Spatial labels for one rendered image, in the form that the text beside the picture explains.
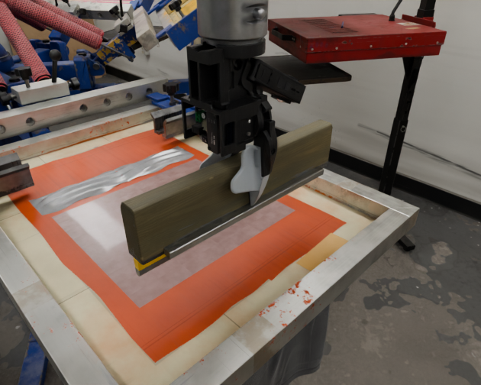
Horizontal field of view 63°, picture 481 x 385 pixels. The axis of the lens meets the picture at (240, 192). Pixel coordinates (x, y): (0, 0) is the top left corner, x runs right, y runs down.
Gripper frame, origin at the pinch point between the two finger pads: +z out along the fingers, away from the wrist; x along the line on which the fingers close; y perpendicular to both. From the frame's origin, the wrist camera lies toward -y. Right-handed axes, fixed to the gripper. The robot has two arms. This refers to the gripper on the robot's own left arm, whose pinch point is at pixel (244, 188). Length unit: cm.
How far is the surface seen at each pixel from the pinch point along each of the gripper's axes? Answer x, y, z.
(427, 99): -50, -200, 46
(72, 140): -61, 0, 13
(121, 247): -16.7, 12.0, 13.9
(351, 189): 2.3, -26.3, 10.2
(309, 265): 7.6, -6.9, 13.7
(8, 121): -68, 11, 7
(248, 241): -3.2, -4.3, 13.8
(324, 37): -52, -91, -1
